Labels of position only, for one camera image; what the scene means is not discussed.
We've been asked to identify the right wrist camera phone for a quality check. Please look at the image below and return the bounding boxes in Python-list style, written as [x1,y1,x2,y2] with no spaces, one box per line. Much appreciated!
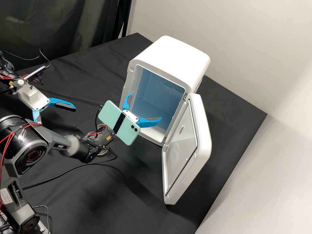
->
[97,100,142,147]

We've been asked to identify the incubator door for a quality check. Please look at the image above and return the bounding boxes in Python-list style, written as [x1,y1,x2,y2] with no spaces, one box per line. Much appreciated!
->
[161,92,213,205]

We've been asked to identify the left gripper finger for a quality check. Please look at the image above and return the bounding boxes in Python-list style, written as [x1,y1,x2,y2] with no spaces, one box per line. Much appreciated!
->
[122,93,134,112]

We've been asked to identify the white incubator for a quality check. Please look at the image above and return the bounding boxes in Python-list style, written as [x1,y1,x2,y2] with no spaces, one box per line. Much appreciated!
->
[120,35,211,147]

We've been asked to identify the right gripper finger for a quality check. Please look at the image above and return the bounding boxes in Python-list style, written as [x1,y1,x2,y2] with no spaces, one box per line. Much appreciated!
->
[136,116,163,129]

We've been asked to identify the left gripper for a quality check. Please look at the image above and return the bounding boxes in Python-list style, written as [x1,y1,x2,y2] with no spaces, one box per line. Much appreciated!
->
[18,93,77,123]

